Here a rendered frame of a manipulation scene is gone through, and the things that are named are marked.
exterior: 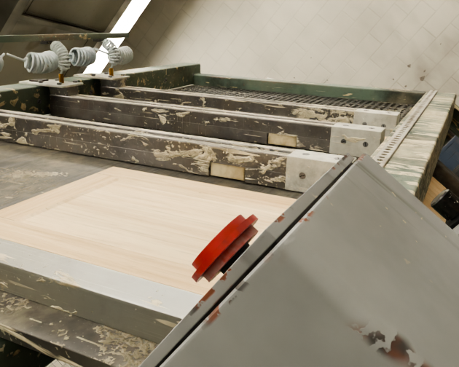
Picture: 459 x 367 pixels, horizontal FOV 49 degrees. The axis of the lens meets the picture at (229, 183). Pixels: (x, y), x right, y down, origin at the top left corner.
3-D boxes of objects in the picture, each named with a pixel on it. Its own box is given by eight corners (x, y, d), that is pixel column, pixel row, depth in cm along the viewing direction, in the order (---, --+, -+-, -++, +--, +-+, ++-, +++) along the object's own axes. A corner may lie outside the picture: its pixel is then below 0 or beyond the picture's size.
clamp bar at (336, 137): (377, 162, 124) (388, 61, 116) (21, 112, 172) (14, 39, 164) (383, 152, 132) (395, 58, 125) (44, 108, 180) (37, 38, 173)
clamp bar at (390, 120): (393, 140, 146) (404, 55, 138) (74, 102, 194) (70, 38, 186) (398, 134, 154) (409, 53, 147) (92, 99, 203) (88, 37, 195)
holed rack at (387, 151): (344, 224, 72) (344, 221, 72) (323, 221, 74) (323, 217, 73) (437, 92, 214) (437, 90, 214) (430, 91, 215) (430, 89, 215)
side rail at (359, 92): (420, 119, 212) (424, 93, 209) (193, 96, 257) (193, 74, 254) (422, 116, 219) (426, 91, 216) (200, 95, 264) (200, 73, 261)
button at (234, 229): (258, 263, 20) (220, 226, 20) (205, 319, 22) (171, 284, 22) (291, 229, 23) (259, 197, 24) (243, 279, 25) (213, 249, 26)
